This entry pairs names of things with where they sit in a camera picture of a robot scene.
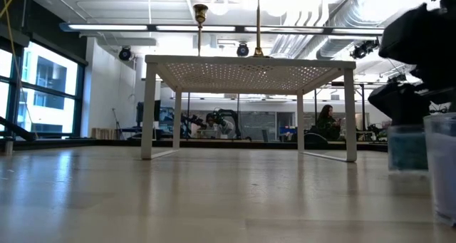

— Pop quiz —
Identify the tall brass candlestick holder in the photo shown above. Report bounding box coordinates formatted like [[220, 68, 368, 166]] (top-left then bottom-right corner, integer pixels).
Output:
[[252, 0, 265, 58]]

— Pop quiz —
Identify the long ceiling light rail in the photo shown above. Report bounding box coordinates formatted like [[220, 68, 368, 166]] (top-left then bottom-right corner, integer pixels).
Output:
[[59, 21, 385, 36]]

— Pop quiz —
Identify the black background gantry frame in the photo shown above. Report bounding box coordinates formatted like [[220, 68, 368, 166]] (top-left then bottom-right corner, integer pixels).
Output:
[[313, 81, 368, 132]]

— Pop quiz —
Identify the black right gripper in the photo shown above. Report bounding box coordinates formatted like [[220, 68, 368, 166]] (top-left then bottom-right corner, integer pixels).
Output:
[[368, 2, 456, 127]]

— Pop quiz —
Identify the person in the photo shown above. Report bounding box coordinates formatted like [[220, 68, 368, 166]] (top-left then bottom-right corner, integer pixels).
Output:
[[205, 113, 234, 139], [316, 104, 343, 141]]

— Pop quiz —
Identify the black monitor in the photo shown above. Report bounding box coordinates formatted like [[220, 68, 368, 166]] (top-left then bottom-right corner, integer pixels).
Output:
[[137, 100, 162, 128]]

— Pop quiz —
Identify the black chair back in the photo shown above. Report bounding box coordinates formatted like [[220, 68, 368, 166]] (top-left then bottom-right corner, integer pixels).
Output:
[[301, 132, 329, 145]]

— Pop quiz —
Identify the wooden crate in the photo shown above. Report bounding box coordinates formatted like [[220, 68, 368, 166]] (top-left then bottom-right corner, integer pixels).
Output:
[[90, 128, 118, 140]]

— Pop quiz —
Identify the black track spotlight cluster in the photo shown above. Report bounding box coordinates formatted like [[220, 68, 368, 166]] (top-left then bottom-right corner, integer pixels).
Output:
[[349, 38, 381, 61], [386, 71, 409, 84]]

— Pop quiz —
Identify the silver ventilation duct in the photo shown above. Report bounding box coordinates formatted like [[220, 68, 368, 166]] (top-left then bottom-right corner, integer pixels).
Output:
[[270, 0, 385, 61]]

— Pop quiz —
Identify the medium brass candlestick holder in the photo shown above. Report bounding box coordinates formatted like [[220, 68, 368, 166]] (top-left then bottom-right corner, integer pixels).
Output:
[[192, 3, 209, 58]]

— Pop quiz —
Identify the white perforated metal shelf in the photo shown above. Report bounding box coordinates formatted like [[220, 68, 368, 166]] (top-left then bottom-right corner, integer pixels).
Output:
[[140, 54, 358, 163]]

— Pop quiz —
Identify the teal candle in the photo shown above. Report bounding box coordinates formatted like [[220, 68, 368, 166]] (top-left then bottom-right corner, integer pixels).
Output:
[[387, 124, 430, 172]]

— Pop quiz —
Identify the large black-framed window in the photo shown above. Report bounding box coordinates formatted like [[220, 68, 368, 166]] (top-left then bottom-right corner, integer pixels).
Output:
[[0, 39, 88, 138]]

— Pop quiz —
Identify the clear plastic cup at right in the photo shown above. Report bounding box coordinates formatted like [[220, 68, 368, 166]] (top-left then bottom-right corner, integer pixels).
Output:
[[423, 113, 456, 227]]

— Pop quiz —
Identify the black tripod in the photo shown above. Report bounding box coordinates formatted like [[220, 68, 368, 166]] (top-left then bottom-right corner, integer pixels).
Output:
[[112, 107, 125, 140]]

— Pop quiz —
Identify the black round spotlight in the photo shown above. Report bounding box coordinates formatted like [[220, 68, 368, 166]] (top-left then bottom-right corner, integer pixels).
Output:
[[118, 46, 133, 62], [236, 42, 250, 58]]

